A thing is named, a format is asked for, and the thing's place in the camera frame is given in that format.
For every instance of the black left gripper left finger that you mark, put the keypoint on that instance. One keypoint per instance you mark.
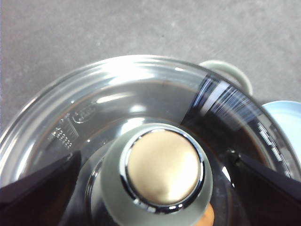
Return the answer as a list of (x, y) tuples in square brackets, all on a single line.
[(35, 202)]

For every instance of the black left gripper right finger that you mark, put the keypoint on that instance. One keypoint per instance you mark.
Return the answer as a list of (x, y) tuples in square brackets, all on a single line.
[(270, 200)]

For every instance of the glass lid with green knob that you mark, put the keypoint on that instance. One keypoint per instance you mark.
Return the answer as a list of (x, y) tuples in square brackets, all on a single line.
[(162, 164)]

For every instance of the blue round plate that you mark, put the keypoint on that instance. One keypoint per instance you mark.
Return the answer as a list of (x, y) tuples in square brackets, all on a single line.
[(285, 122)]

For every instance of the pale green electric steamer pot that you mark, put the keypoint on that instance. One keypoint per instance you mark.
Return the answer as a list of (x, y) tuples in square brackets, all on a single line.
[(235, 71)]

